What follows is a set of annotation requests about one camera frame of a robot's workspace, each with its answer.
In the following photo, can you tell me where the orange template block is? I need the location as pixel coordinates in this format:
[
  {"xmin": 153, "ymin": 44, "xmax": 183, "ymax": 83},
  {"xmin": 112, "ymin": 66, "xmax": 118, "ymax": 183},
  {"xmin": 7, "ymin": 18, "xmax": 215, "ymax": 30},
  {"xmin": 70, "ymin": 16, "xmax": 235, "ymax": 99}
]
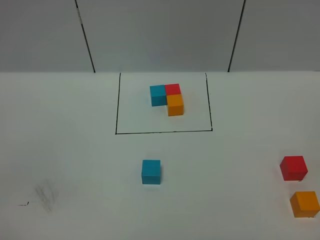
[{"xmin": 166, "ymin": 94, "xmax": 184, "ymax": 117}]

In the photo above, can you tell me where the blue template block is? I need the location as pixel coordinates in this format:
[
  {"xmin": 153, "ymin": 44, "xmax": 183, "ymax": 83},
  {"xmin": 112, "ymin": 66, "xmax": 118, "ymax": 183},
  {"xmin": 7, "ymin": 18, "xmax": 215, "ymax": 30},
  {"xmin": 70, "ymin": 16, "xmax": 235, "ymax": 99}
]
[{"xmin": 149, "ymin": 84, "xmax": 167, "ymax": 107}]

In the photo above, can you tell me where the red template block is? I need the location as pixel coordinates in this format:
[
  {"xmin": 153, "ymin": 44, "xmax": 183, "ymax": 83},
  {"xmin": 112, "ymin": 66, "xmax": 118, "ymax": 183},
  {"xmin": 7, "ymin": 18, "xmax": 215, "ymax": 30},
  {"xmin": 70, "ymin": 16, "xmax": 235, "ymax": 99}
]
[{"xmin": 164, "ymin": 83, "xmax": 181, "ymax": 96}]

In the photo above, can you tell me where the orange loose block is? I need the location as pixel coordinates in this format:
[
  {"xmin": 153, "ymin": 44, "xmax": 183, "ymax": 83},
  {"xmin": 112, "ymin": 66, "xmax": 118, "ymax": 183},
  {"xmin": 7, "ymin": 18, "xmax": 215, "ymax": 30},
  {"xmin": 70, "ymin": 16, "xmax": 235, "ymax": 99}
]
[{"xmin": 290, "ymin": 191, "xmax": 320, "ymax": 218}]

